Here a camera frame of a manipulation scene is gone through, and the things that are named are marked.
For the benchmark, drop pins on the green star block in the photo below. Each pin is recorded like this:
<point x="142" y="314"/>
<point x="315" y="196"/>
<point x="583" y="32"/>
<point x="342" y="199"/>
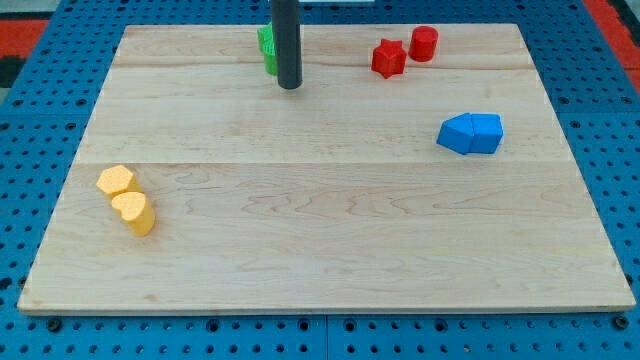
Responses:
<point x="267" y="48"/>

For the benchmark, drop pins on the wooden board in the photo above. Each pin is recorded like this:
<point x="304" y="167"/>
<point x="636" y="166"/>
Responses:
<point x="333" y="198"/>

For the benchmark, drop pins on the red star block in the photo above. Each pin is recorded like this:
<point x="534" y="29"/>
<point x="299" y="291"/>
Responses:
<point x="389" y="58"/>

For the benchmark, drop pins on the blue pentagon block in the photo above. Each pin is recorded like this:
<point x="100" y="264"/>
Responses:
<point x="457" y="134"/>

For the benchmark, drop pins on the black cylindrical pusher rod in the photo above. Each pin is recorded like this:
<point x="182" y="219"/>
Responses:
<point x="287" y="42"/>

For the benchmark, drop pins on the red cylinder block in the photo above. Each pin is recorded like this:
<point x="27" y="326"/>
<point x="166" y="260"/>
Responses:
<point x="423" y="43"/>

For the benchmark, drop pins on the blue cube block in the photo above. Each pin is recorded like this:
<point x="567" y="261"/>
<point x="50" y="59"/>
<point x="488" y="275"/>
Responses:
<point x="488" y="133"/>

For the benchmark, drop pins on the yellow heart block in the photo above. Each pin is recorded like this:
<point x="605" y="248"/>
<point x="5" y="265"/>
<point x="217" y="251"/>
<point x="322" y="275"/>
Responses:
<point x="136" y="211"/>

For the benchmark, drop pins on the yellow hexagon block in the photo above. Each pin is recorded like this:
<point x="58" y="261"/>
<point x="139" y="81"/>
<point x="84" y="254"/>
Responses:
<point x="117" y="180"/>

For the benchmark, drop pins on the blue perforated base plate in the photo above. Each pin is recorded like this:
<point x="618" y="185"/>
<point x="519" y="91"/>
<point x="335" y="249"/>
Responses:
<point x="48" y="107"/>

